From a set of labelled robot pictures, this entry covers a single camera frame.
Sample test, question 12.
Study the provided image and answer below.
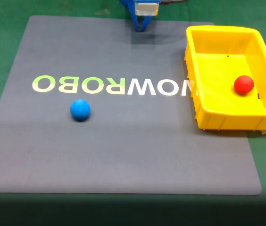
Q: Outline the yellow plastic bin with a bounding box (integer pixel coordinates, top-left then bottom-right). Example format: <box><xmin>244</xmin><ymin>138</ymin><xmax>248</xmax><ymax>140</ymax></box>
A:
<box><xmin>184</xmin><ymin>25</ymin><xmax>266</xmax><ymax>131</ymax></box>

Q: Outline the silver camera box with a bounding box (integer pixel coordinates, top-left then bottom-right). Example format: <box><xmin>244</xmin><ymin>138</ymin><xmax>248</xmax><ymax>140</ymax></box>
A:
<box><xmin>134</xmin><ymin>2</ymin><xmax>160</xmax><ymax>17</ymax></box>

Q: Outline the red ball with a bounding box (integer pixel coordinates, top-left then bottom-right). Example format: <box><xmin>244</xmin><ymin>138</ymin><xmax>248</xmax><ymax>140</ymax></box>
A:
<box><xmin>233</xmin><ymin>75</ymin><xmax>254</xmax><ymax>95</ymax></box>

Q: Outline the blue ball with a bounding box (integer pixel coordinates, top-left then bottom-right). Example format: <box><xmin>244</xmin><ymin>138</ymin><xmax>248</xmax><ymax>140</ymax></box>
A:
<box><xmin>70</xmin><ymin>98</ymin><xmax>91</xmax><ymax>122</ymax></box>

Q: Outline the grey mat with lettering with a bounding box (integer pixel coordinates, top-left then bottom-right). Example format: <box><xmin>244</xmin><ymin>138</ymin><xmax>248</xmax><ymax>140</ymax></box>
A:
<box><xmin>0</xmin><ymin>15</ymin><xmax>263</xmax><ymax>196</ymax></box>

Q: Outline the black cable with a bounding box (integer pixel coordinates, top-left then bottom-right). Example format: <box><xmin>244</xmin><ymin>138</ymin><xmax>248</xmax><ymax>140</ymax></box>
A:
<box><xmin>159</xmin><ymin>0</ymin><xmax>188</xmax><ymax>6</ymax></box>

